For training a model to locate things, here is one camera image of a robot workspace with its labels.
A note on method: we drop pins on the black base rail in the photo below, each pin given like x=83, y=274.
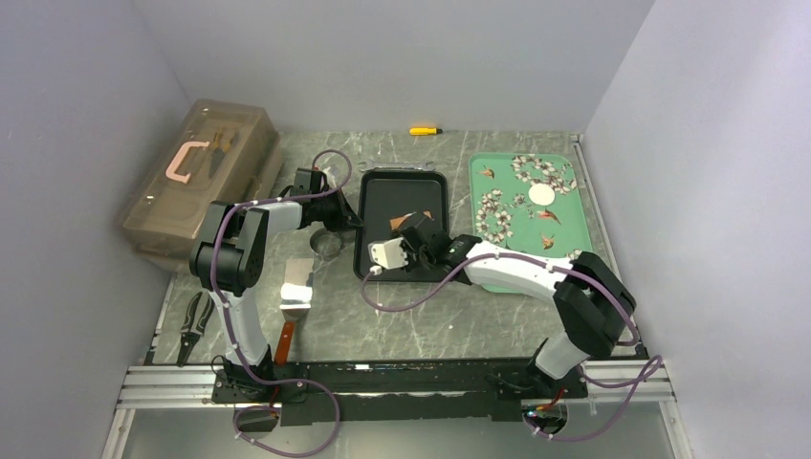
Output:
x=499, y=389

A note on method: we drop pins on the black pliers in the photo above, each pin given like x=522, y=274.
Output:
x=198, y=312

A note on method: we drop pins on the green floral tray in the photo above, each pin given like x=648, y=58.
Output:
x=503, y=214

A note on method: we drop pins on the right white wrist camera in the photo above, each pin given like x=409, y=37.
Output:
x=389, y=254

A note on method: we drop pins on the flat white dumpling wrapper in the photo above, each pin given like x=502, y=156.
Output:
x=542, y=194

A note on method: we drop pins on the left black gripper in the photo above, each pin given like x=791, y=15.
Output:
x=345, y=219

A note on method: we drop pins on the metal ring cutter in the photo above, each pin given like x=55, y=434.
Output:
x=326, y=245

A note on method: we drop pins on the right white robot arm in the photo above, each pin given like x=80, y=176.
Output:
x=594, y=306

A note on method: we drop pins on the yellow screwdriver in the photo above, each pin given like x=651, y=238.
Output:
x=424, y=131

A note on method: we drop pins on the wooden double-ended dough roller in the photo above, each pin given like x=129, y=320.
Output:
x=397, y=222

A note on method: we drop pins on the black baking tray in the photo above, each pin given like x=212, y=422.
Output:
x=390, y=193

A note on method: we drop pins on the aluminium frame rail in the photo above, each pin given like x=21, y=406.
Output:
x=167, y=387

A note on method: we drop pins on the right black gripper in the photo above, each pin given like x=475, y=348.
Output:
x=412, y=265

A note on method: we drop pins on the translucent brown toolbox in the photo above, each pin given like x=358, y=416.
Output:
x=224, y=151

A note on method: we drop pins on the silver wrench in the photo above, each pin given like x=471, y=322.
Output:
x=366, y=166

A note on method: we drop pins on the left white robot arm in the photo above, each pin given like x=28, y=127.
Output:
x=228, y=258

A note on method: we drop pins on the metal spatula orange handle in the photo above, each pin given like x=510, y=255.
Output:
x=296, y=296

